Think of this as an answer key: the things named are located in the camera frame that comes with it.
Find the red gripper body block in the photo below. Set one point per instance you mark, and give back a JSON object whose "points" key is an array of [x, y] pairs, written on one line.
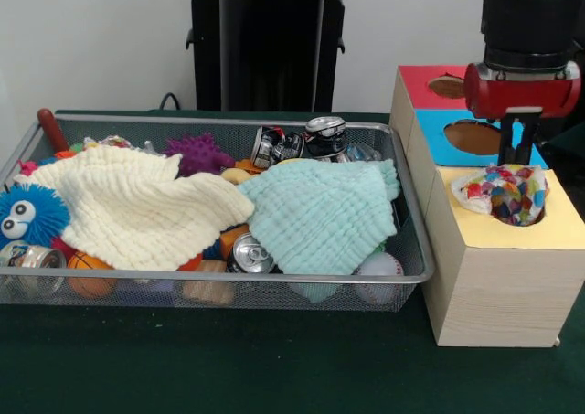
{"points": [[521, 94]]}

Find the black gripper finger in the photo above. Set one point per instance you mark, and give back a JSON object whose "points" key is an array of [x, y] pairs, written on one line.
{"points": [[506, 140], [525, 140]]}

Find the colourful polka dot cloth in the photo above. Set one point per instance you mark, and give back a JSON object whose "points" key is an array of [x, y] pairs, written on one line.
{"points": [[503, 192]]}

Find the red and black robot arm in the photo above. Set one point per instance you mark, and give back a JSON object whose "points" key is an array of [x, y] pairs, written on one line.
{"points": [[530, 21]]}

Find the wooden box with three holes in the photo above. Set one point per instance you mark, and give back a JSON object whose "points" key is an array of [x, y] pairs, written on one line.
{"points": [[503, 295]]}

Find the shallow clear mesh bin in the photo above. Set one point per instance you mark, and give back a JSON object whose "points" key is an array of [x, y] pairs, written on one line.
{"points": [[320, 295]]}

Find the neighbouring green covered table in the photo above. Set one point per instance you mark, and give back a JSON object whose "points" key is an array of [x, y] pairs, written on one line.
{"points": [[569, 151]]}

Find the white baseball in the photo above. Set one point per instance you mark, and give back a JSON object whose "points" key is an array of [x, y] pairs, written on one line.
{"points": [[381, 265]]}

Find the crushed black and white can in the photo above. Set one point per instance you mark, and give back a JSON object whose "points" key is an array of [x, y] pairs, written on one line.
{"points": [[326, 135]]}

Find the mint waffle cloth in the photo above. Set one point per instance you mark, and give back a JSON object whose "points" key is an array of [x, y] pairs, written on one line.
{"points": [[320, 213]]}

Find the crushed black and red can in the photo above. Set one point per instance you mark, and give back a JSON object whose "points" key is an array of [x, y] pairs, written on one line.
{"points": [[279, 146]]}

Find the silver drink can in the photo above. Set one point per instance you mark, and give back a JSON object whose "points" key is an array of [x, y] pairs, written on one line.
{"points": [[251, 251]]}

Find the purple spiky toy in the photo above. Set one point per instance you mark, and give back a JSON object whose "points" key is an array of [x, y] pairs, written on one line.
{"points": [[196, 151]]}

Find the dark green table cloth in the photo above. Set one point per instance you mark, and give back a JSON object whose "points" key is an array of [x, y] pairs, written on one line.
{"points": [[274, 364]]}

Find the plain wooden block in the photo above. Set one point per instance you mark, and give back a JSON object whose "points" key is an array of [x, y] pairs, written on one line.
{"points": [[208, 290]]}

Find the cream waffle cloth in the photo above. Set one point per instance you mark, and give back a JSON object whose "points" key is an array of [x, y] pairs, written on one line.
{"points": [[128, 204]]}

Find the small orange basketball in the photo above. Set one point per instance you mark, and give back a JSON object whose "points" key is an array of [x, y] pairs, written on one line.
{"points": [[87, 263]]}

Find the blue spiky ball with eyes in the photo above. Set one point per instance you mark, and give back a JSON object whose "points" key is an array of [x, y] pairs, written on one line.
{"points": [[41, 208]]}

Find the labelled tin can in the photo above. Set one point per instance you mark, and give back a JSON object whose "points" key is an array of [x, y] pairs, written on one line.
{"points": [[32, 258]]}

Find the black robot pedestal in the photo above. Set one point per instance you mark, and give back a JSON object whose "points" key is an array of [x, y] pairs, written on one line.
{"points": [[274, 44]]}

